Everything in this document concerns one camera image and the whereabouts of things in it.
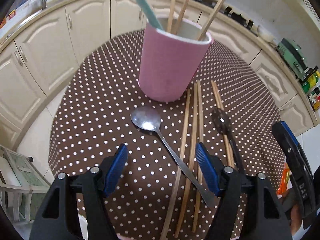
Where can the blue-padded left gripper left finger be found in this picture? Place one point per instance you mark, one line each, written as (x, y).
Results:
(98, 184)

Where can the green toaster oven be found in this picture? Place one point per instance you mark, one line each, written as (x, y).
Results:
(291, 53)

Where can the pink utensil cup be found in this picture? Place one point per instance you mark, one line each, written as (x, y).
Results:
(169, 62)

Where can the white side shelf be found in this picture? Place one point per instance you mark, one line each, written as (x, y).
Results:
(22, 188)

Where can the silver metal spoon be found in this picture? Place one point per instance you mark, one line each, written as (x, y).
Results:
(147, 118)

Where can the white bowl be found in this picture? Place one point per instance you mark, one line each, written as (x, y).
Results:
(264, 34)

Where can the brown polka dot tablecloth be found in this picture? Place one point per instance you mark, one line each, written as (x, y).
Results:
(93, 120)

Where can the dark wooden spoon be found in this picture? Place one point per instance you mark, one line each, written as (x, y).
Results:
(223, 126)

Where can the teal spatula handle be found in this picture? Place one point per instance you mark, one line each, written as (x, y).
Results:
(149, 14)

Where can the wooden chopstick in cup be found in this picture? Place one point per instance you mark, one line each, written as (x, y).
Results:
(210, 20)
(171, 16)
(180, 17)

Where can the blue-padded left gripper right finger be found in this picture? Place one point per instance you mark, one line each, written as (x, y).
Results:
(225, 182)

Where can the cream lower kitchen cabinets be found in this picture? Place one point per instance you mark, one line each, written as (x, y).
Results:
(44, 51)

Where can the black gas stove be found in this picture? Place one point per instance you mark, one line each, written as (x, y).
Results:
(232, 13)

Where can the green oil bottle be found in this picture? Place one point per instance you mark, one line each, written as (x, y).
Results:
(310, 82)

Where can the person's right hand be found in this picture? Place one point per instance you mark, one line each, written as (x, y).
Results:
(296, 219)

